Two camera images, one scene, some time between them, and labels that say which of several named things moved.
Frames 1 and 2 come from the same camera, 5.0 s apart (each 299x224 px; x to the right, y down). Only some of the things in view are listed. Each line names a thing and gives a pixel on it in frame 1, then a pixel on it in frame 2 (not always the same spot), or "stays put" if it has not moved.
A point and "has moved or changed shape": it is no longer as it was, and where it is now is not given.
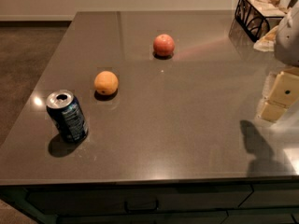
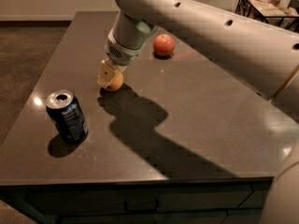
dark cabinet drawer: x=198 y=199 stays put
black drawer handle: x=141 y=210 stays put
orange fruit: x=106 y=83 has moved or changed shape
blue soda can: x=67 y=113 stays put
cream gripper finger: x=284 y=94 → x=124 y=46
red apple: x=163 y=45 stays put
